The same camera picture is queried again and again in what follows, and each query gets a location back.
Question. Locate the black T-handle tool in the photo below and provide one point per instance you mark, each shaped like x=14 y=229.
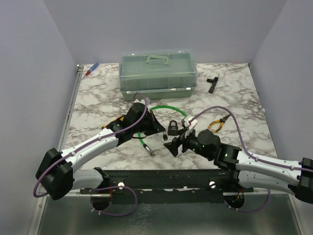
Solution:
x=213 y=84

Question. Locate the translucent green plastic toolbox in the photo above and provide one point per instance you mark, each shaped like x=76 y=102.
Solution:
x=158 y=74

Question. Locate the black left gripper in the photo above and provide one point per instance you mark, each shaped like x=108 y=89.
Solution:
x=156 y=126

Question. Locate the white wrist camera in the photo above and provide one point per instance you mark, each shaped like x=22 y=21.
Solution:
x=189 y=123
x=142 y=100

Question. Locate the black padlock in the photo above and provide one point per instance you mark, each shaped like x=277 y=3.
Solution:
x=173 y=128

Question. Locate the blue red screwdriver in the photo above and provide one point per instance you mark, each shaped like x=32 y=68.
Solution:
x=91 y=69

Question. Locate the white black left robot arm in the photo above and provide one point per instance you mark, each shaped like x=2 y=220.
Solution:
x=58 y=172

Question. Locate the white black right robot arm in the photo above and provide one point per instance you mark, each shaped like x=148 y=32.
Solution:
x=251 y=170

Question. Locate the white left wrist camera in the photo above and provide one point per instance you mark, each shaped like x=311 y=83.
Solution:
x=142 y=100

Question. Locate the black metal base rail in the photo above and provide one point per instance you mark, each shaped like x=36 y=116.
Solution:
x=170 y=186

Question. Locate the yellow black utility knife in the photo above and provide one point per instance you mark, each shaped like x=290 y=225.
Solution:
x=119 y=118

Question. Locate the yellow handled needle-nose pliers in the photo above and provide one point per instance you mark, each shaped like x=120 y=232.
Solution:
x=219 y=122

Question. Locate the left side aluminium rail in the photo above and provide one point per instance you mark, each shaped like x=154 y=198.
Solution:
x=68 y=116

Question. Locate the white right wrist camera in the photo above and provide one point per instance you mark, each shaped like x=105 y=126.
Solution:
x=189 y=123

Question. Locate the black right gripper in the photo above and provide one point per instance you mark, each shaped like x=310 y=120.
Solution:
x=173 y=146

